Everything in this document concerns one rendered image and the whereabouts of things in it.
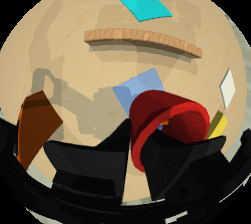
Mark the yellow rectangular block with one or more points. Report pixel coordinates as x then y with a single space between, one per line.
217 125

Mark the white flat square pad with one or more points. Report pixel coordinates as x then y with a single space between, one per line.
227 88

